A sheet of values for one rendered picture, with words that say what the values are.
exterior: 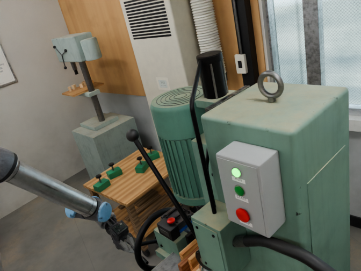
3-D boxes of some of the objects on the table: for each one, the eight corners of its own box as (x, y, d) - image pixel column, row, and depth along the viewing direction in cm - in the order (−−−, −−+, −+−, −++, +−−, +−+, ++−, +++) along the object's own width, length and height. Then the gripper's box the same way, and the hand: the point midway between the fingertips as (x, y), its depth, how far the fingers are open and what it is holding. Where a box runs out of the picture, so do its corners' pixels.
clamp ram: (195, 233, 128) (190, 215, 124) (209, 241, 122) (204, 222, 119) (179, 247, 123) (173, 229, 119) (193, 256, 117) (187, 237, 114)
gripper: (100, 221, 158) (127, 250, 146) (116, 211, 163) (143, 239, 151) (102, 232, 163) (128, 261, 152) (117, 221, 168) (143, 249, 157)
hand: (134, 251), depth 154 cm, fingers closed
